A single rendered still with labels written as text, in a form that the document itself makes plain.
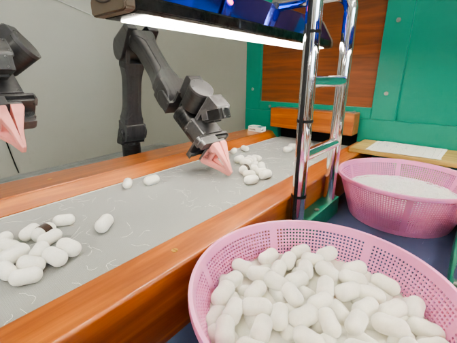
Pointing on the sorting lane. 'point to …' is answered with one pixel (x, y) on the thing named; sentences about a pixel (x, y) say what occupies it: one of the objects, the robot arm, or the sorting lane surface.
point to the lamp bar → (216, 16)
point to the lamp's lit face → (208, 30)
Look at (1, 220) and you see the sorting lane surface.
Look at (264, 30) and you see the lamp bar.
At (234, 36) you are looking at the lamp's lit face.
